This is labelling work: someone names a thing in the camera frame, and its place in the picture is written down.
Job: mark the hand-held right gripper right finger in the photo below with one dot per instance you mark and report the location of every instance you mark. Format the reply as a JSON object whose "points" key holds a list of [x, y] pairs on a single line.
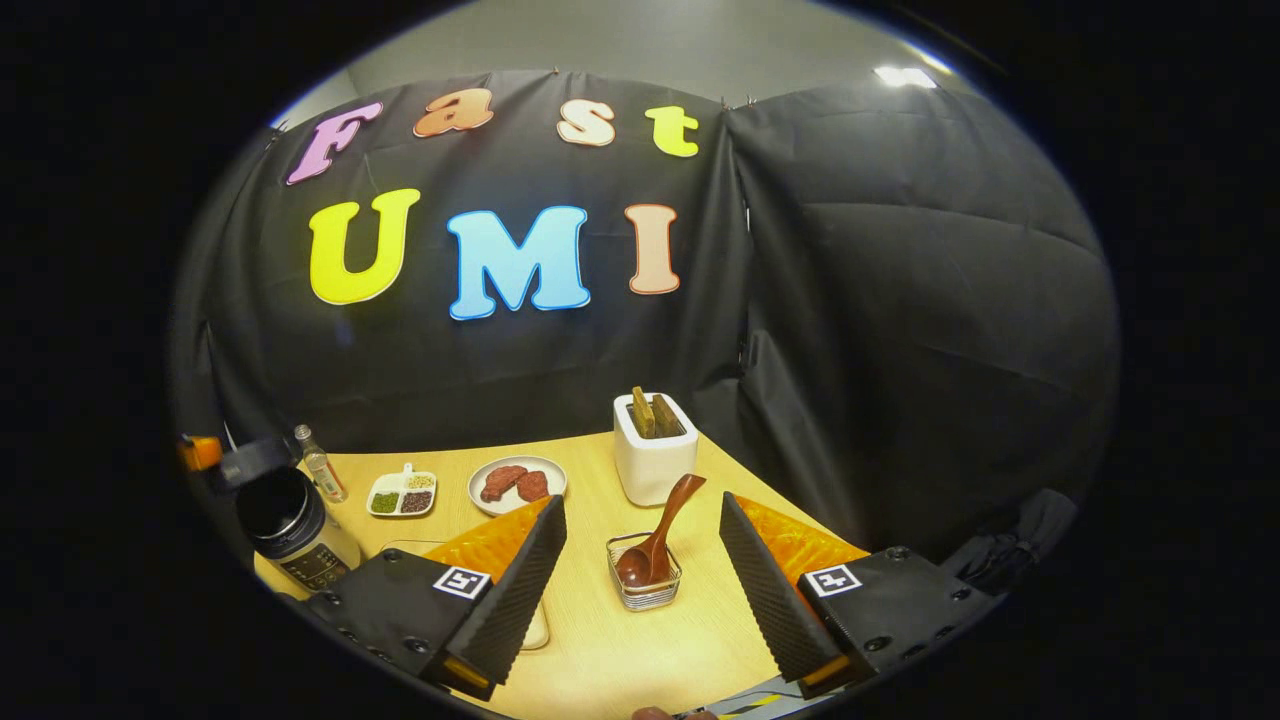
{"points": [[765, 590]]}

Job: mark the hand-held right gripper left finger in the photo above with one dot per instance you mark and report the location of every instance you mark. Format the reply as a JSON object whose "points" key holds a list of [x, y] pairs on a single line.
{"points": [[525, 590]]}

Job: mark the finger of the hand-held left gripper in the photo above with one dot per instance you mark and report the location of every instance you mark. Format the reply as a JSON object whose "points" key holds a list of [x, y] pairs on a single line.
{"points": [[255, 462]]}

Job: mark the clear tray of rice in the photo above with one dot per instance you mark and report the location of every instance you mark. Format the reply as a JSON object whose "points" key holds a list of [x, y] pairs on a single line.
{"points": [[537, 630]]}

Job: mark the grey and white rice cooker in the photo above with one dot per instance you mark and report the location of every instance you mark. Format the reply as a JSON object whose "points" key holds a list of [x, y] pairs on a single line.
{"points": [[290, 530]]}

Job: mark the brown wooden spoon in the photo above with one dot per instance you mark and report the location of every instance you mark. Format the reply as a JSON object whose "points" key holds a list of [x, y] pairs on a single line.
{"points": [[650, 560]]}

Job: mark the small clear glass bottle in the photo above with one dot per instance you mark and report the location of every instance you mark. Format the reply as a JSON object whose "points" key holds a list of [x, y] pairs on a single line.
{"points": [[322, 468]]}

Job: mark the red meat piece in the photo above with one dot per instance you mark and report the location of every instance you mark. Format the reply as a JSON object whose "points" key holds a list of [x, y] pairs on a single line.
{"points": [[533, 486], [500, 482]]}

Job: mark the white round plate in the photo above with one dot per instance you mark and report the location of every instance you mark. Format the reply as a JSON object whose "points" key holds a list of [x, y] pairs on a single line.
{"points": [[550, 470]]}

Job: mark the white divided bean dish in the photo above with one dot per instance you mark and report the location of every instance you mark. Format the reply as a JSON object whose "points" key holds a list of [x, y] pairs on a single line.
{"points": [[402, 495]]}

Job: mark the white toaster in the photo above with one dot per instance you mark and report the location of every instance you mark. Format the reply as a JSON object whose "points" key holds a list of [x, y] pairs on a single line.
{"points": [[655, 470]]}

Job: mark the brown toast slice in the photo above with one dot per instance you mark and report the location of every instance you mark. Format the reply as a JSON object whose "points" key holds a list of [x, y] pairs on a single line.
{"points": [[667, 415], [642, 412]]}

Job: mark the black backdrop cloth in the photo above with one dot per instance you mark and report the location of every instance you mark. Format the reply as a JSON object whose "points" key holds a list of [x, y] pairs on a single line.
{"points": [[850, 300]]}

